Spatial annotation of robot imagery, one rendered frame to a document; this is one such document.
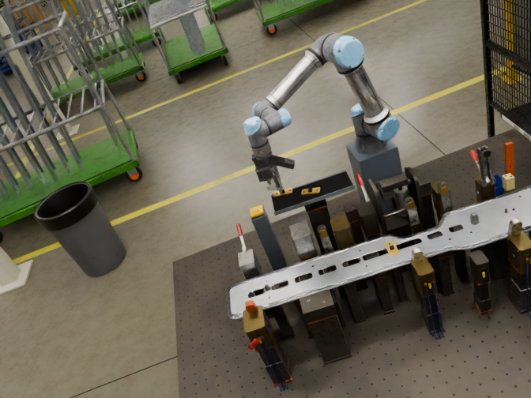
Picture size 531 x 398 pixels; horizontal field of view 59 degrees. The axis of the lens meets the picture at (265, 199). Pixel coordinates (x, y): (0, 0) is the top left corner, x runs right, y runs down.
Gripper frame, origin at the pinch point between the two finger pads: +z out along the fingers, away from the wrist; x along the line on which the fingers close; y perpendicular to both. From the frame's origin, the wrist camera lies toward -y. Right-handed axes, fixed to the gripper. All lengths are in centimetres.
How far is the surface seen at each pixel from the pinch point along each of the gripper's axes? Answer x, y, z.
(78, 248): -120, 200, 87
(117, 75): -610, 315, 96
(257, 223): 4.1, 15.1, 11.7
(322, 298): 48, -9, 20
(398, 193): 6.1, -47.6, 12.6
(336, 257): 24.5, -16.3, 23.3
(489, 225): 26, -77, 23
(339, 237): 18.1, -19.4, 18.7
